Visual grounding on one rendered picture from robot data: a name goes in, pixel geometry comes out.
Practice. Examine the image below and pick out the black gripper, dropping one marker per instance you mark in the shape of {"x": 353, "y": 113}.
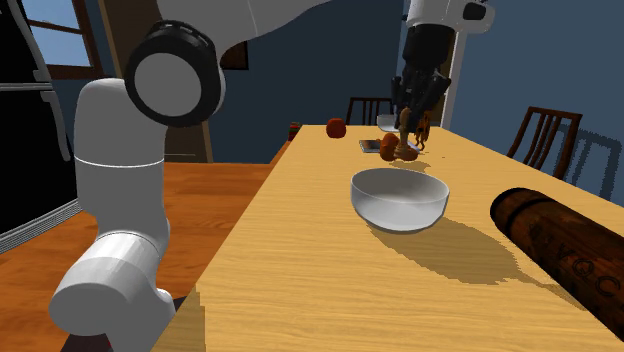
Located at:
{"x": 428, "y": 48}

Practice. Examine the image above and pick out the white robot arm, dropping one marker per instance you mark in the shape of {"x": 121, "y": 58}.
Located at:
{"x": 119, "y": 195}

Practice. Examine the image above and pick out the brown orange figure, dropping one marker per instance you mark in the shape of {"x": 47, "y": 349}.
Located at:
{"x": 425, "y": 128}

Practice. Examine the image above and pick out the small white bowl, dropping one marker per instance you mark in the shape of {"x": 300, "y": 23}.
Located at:
{"x": 386, "y": 123}

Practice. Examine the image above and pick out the dark wooden chair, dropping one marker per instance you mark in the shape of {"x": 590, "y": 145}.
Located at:
{"x": 365, "y": 111}
{"x": 541, "y": 141}

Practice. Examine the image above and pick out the tan wooden figure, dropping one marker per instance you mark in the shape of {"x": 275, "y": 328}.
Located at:
{"x": 406, "y": 148}

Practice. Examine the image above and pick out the orange round object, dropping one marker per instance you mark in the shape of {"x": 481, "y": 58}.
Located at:
{"x": 387, "y": 148}

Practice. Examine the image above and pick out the grey tablet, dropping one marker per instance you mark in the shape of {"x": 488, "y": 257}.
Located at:
{"x": 370, "y": 144}

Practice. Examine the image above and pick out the red apple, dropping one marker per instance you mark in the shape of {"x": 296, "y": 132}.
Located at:
{"x": 336, "y": 128}

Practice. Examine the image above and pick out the large white bowl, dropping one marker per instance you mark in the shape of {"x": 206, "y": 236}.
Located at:
{"x": 400, "y": 202}

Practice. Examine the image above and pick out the red green striped object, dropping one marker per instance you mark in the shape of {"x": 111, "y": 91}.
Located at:
{"x": 294, "y": 131}

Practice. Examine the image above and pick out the light wooden table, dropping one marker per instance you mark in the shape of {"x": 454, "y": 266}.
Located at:
{"x": 317, "y": 273}

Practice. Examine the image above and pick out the dark brown wooden cylinder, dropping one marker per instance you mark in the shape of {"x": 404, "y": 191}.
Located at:
{"x": 565, "y": 244}

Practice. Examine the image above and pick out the brown framed window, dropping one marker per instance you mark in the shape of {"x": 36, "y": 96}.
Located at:
{"x": 58, "y": 39}

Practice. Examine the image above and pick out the black refrigerator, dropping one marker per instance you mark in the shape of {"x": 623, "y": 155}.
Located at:
{"x": 22, "y": 146}

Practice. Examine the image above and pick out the dark wall picture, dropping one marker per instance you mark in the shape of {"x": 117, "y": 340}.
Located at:
{"x": 236, "y": 57}

